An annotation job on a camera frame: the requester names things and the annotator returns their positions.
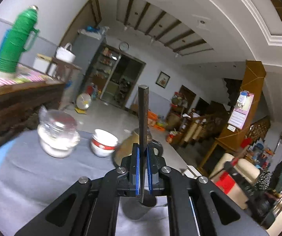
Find small white stool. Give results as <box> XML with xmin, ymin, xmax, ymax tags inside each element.
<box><xmin>181</xmin><ymin>166</ymin><xmax>200</xmax><ymax>179</ymax></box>

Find plastic bags on refrigerator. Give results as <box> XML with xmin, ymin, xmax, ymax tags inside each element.
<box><xmin>78</xmin><ymin>26</ymin><xmax>108</xmax><ymax>40</ymax></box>

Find white chest freezer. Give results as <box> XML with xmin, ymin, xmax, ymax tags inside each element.
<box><xmin>32</xmin><ymin>54</ymin><xmax>58</xmax><ymax>77</ymax></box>

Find floral cloth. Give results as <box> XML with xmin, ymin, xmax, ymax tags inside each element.
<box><xmin>0</xmin><ymin>54</ymin><xmax>58</xmax><ymax>90</ymax></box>

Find dark chopstick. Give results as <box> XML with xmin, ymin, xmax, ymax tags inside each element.
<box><xmin>137</xmin><ymin>85</ymin><xmax>149</xmax><ymax>204</ymax></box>

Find orange cardboard boxes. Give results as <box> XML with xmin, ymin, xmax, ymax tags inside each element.
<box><xmin>147</xmin><ymin>111</ymin><xmax>157</xmax><ymax>127</ymax></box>

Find round floor fan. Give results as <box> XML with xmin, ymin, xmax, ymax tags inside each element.
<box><xmin>75</xmin><ymin>93</ymin><xmax>92</xmax><ymax>115</ymax></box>

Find dark wooden chair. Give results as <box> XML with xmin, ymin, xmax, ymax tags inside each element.
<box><xmin>46</xmin><ymin>56</ymin><xmax>82</xmax><ymax>104</ymax></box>

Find black white patterned cushion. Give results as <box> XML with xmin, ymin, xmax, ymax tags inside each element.
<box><xmin>255</xmin><ymin>171</ymin><xmax>273</xmax><ymax>191</ymax></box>

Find stack of white red bowls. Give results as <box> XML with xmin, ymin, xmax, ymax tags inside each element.
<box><xmin>90</xmin><ymin>128</ymin><xmax>119</xmax><ymax>158</ymax></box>

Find beige sofa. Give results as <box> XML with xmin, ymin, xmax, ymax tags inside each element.
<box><xmin>210</xmin><ymin>152</ymin><xmax>282</xmax><ymax>229</ymax></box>

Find steel cup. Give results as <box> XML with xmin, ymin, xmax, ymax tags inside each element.
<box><xmin>121</xmin><ymin>195</ymin><xmax>158</xmax><ymax>221</ymax></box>

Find white ceramic bowl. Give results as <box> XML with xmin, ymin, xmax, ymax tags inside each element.
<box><xmin>37</xmin><ymin>125</ymin><xmax>81</xmax><ymax>158</ymax></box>

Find glass door display cabinet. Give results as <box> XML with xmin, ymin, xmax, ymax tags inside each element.
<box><xmin>86</xmin><ymin>43</ymin><xmax>122</xmax><ymax>101</ymax></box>

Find green thermos flask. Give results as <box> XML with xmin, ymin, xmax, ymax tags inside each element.
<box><xmin>0</xmin><ymin>5</ymin><xmax>40</xmax><ymax>74</ymax></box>

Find wooden stair railing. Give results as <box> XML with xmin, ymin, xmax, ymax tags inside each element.
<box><xmin>180</xmin><ymin>108</ymin><xmax>230</xmax><ymax>148</ymax></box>

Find grey refrigerator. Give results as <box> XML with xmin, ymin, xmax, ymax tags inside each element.
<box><xmin>71</xmin><ymin>32</ymin><xmax>107</xmax><ymax>99</ymax></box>

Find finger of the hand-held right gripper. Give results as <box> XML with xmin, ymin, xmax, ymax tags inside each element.
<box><xmin>224</xmin><ymin>161</ymin><xmax>241</xmax><ymax>177</ymax></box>

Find grey table cloth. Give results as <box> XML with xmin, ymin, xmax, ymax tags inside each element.
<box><xmin>0</xmin><ymin>130</ymin><xmax>171</xmax><ymax>236</ymax></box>

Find dark wooden cabinet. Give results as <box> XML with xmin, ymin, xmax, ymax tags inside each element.
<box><xmin>0</xmin><ymin>76</ymin><xmax>66</xmax><ymax>153</ymax></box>

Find wall calendar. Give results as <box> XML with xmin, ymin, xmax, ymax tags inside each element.
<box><xmin>227</xmin><ymin>91</ymin><xmax>254</xmax><ymax>130</ymax></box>

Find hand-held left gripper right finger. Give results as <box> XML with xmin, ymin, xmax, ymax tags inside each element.
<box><xmin>145</xmin><ymin>144</ymin><xmax>269</xmax><ymax>236</ymax></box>

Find red plastic stool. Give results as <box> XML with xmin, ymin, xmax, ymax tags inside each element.
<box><xmin>216</xmin><ymin>172</ymin><xmax>236</xmax><ymax>195</ymax></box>

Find white plastic basket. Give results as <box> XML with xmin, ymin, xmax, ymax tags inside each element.
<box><xmin>56</xmin><ymin>43</ymin><xmax>76</xmax><ymax>63</ymax></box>

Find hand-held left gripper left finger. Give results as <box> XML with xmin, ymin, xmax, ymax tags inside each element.
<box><xmin>15</xmin><ymin>144</ymin><xmax>141</xmax><ymax>236</ymax></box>

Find wooden pillar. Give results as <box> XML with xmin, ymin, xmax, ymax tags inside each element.
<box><xmin>200</xmin><ymin>60</ymin><xmax>266</xmax><ymax>175</ymax></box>

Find framed wall picture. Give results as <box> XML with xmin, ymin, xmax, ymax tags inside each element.
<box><xmin>155</xmin><ymin>71</ymin><xmax>171</xmax><ymax>89</ymax></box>

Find gold electric kettle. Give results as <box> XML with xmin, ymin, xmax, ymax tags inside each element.
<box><xmin>112</xmin><ymin>128</ymin><xmax>164</xmax><ymax>169</ymax></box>

